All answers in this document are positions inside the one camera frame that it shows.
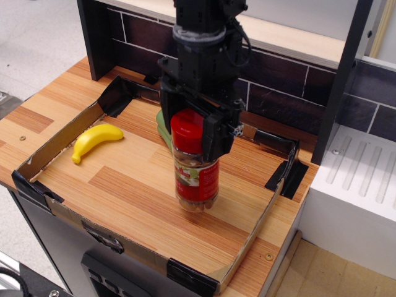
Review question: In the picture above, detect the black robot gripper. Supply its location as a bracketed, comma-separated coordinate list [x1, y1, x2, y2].
[158, 26, 245, 161]

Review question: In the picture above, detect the basil bottle with red lid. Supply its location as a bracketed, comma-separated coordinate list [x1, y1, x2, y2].
[171, 108, 220, 212]

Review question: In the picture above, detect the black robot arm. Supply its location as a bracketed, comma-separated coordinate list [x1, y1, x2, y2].
[158, 1, 250, 161]

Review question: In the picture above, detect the cardboard fence with black tape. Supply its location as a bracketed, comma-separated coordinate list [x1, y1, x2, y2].
[12, 77, 315, 296]

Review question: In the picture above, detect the green toy bell pepper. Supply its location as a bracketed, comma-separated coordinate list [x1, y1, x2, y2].
[156, 110, 172, 150]

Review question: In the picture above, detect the yellow toy banana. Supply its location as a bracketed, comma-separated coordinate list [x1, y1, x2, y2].
[72, 124, 124, 164]

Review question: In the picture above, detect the light wooden shelf board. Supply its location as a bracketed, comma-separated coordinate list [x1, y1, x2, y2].
[104, 1, 345, 69]

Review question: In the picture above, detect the black oven control panel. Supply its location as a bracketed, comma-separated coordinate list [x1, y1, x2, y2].
[80, 253, 151, 297]

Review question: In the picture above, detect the white sink drainboard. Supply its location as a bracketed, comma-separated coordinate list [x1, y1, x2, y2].
[299, 126, 395, 278]

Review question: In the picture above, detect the black shelf post right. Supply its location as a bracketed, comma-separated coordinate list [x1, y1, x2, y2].
[311, 0, 377, 165]

